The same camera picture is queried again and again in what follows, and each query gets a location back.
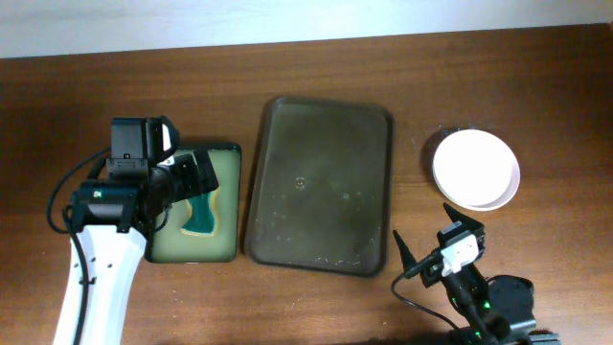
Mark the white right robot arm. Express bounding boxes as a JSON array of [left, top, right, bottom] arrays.
[[390, 203, 561, 345]]

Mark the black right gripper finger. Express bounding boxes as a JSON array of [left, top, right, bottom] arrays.
[[393, 230, 417, 279], [443, 202, 485, 232]]

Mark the green yellow sponge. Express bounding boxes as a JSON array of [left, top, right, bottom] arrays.
[[181, 191, 218, 237]]

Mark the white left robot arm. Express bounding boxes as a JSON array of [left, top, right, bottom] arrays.
[[54, 149, 218, 344]]

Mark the black soapy water tray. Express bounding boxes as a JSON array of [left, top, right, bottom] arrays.
[[146, 142, 241, 264]]

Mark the pink plate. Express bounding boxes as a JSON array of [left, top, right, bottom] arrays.
[[432, 129, 521, 212]]

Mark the dark brown serving tray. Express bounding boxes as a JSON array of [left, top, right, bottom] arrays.
[[244, 96, 395, 278]]

